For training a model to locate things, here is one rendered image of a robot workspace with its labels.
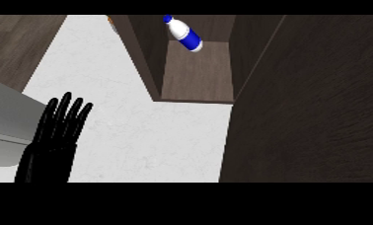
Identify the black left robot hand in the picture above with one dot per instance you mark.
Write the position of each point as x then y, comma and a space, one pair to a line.
53, 150

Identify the dark wooden open cabinet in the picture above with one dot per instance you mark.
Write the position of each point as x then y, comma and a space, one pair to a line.
196, 71

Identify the blue and white water bottle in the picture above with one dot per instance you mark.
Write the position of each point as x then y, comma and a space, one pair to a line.
186, 34

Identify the dark wooden cabinet door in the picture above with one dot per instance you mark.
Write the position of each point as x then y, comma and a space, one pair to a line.
304, 104

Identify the grey appliance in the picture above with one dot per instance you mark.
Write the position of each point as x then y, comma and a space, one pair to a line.
17, 127

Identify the dark wooden panel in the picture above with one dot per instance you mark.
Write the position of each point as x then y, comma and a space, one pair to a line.
24, 44

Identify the small orange object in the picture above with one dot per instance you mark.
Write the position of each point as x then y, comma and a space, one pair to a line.
111, 21

